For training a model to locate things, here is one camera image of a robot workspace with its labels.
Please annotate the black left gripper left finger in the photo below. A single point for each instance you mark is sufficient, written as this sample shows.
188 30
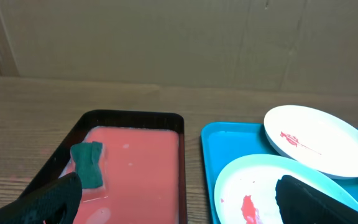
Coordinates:
56 202

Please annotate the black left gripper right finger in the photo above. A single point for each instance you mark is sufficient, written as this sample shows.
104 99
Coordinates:
299 203

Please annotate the light blue plate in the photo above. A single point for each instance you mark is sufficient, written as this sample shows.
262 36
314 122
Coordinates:
245 189

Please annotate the green scrubbing sponge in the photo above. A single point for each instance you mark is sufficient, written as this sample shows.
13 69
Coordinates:
86 156

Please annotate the white plate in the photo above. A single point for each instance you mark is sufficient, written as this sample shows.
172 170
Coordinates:
314 138

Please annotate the black tray with red water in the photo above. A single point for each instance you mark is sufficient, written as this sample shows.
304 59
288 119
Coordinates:
142 163

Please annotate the blue plastic tray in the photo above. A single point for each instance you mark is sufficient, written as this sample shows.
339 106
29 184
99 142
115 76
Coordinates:
222 142

